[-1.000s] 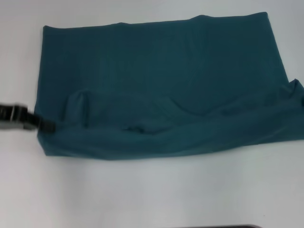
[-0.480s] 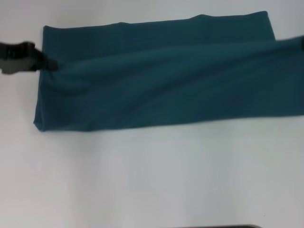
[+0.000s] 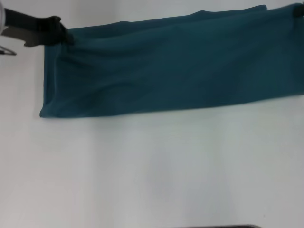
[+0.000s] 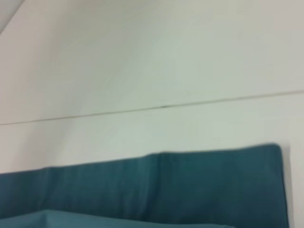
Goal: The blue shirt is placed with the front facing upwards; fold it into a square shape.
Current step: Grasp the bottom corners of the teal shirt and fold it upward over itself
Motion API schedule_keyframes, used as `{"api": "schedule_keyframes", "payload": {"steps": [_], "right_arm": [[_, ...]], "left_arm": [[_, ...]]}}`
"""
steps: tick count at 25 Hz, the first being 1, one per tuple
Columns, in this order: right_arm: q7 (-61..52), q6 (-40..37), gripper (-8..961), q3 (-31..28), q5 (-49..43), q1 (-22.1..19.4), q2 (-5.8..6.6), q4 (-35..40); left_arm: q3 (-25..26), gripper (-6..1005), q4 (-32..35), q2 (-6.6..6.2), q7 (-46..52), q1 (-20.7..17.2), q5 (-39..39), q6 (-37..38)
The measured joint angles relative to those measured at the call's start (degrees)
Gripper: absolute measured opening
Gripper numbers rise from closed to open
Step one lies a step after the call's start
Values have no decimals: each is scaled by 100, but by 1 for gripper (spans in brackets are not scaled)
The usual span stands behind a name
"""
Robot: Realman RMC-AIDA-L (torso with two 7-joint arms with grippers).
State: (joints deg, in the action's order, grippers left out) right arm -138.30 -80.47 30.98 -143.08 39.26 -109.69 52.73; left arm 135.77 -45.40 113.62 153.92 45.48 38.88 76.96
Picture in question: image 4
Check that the teal t-shirt with cream print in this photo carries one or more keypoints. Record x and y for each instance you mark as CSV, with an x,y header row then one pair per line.
x,y
166,190

